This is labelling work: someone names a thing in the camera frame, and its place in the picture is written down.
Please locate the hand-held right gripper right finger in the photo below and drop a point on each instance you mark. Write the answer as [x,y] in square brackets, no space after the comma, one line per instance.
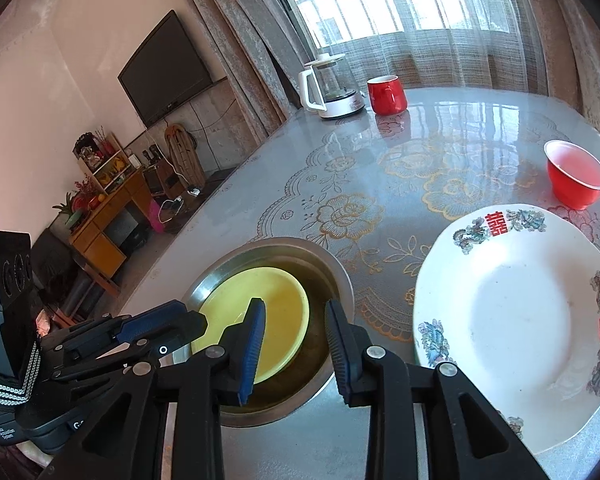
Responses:
[339,355]

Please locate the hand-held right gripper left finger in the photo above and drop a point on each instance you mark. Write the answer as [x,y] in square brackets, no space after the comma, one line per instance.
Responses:
[250,355]

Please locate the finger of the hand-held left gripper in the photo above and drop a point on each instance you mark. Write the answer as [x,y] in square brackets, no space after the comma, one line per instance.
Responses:
[150,322]
[130,357]

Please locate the yellow plastic bowl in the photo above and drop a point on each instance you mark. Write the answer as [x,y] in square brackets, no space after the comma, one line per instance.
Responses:
[250,285]

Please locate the stainless steel bowl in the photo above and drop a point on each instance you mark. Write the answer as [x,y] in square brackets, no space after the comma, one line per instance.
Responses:
[300,262]

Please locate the large white printed plate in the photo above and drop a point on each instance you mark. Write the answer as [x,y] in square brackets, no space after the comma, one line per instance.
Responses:
[515,310]

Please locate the red plastic bowl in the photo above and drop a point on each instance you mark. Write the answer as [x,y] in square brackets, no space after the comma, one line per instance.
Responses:
[572,190]

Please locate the pink bag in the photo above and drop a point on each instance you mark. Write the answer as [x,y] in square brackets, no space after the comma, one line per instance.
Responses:
[156,217]

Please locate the wooden cabinet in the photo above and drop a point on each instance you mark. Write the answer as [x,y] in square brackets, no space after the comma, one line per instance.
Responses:
[110,210]

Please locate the lace pattern table mat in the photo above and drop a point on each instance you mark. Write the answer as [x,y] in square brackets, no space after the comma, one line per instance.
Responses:
[360,210]

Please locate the wooden folding rack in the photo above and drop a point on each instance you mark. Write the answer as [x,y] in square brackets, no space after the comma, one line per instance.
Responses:
[182,155]

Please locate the white glass electric kettle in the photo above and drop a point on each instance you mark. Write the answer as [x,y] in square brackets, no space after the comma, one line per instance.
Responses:
[340,105]

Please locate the black flat television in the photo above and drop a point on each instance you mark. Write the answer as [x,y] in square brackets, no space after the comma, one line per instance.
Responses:
[165,70]

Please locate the red mug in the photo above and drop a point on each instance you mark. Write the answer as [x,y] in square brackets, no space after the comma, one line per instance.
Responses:
[385,97]

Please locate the beige velvet curtain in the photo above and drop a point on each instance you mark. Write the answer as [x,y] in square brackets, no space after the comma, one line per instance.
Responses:
[570,35]
[240,35]

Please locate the white sheer curtain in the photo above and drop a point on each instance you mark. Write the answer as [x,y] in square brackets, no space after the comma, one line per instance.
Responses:
[430,55]

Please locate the barred window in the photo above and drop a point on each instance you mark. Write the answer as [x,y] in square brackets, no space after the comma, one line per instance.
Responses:
[380,0]

